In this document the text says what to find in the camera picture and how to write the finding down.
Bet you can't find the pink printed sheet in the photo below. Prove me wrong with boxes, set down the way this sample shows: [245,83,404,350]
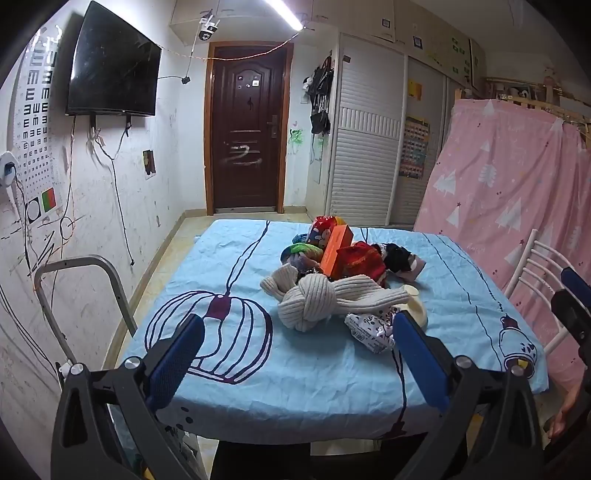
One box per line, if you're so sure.
[413,97,591,388]

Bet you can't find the hanging black bags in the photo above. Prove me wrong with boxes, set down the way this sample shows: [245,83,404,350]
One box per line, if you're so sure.
[302,55,334,136]

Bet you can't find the white security camera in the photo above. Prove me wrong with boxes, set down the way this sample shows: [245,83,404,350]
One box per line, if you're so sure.
[196,16,220,42]

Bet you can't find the black television cable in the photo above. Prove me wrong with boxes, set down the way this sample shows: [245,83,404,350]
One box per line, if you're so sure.
[90,115,137,266]

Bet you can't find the white metal chair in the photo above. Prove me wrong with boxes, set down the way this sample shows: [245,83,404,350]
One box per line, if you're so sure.
[503,228,575,352]

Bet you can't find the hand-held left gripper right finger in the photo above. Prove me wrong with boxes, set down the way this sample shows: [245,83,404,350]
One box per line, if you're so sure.
[392,310,546,480]

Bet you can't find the fluorescent tube light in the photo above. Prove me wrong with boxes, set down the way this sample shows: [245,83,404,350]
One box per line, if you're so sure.
[263,0,305,31]

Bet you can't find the colourful chart poster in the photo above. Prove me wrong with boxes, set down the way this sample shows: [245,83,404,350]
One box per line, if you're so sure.
[399,116,430,180]

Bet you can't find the colourful snack bag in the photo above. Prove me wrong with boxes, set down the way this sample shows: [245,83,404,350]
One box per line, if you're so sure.
[307,215,347,245]

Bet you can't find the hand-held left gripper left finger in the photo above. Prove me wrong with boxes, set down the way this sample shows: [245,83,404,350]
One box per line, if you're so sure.
[50,314,208,480]

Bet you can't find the green crumpled cloth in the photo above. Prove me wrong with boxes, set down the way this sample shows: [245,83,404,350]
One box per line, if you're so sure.
[281,233,324,273]

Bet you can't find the grey metal step ladder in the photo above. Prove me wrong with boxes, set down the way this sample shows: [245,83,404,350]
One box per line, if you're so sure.
[33,255,138,384]

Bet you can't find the red knit hat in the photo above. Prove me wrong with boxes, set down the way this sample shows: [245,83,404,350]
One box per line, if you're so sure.
[337,242,387,287]

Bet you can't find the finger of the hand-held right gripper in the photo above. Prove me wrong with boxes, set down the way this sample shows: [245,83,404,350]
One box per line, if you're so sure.
[560,267,591,301]
[551,288,591,354]

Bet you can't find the person's right hand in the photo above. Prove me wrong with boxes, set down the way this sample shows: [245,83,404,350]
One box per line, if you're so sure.
[545,385,578,439]

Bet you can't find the white printed packet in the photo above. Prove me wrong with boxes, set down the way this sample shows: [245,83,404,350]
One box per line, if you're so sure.
[345,311,398,354]

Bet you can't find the white overhead cabinet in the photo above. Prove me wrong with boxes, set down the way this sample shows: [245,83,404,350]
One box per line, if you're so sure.
[305,0,488,88]

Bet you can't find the cream knitted cloth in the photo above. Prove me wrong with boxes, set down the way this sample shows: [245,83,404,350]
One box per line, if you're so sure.
[260,265,414,333]

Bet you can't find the black wall television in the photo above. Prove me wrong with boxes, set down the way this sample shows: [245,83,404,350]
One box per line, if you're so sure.
[65,0,163,117]

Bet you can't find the black sock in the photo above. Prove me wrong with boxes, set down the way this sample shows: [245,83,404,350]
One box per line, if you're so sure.
[381,242,428,282]

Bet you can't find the dark brown wooden door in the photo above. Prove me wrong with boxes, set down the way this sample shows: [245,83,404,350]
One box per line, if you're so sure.
[204,41,294,215]

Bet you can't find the blue printed bedsheet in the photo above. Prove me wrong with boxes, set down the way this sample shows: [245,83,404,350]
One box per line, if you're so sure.
[117,218,550,439]

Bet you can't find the cream plastic bowl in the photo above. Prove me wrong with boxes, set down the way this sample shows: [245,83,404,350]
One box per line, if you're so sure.
[397,285,428,328]

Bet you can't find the orange cardboard box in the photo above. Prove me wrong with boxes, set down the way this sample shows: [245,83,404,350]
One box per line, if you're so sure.
[320,224,355,278]

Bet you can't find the eye chart poster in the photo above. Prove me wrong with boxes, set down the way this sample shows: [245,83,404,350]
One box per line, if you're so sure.
[13,28,61,227]

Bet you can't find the white louvred wardrobe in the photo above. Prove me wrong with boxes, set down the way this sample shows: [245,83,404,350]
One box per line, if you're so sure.
[323,32,462,227]

